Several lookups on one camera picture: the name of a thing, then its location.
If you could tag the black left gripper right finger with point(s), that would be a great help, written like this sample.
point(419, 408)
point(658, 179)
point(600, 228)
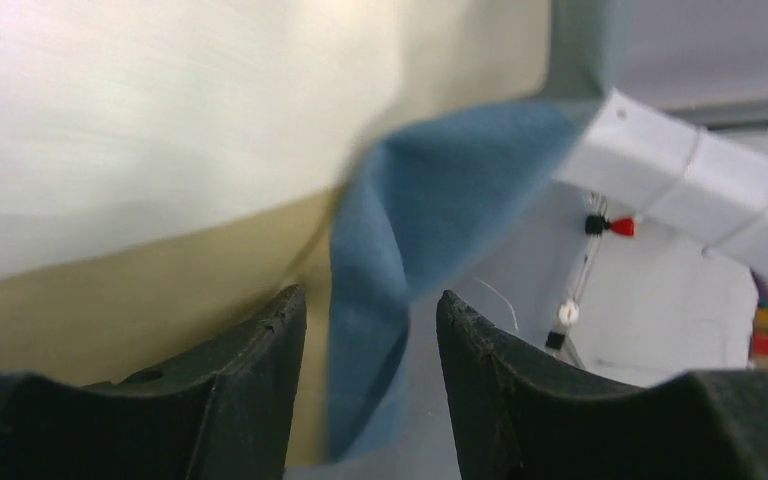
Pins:
point(519, 413)

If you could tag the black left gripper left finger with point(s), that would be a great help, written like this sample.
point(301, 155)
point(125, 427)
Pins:
point(221, 410)

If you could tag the blue beige white pillowcase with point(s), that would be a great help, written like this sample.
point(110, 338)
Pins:
point(167, 166)

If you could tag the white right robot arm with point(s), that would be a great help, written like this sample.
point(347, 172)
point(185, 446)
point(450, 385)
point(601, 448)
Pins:
point(710, 188)

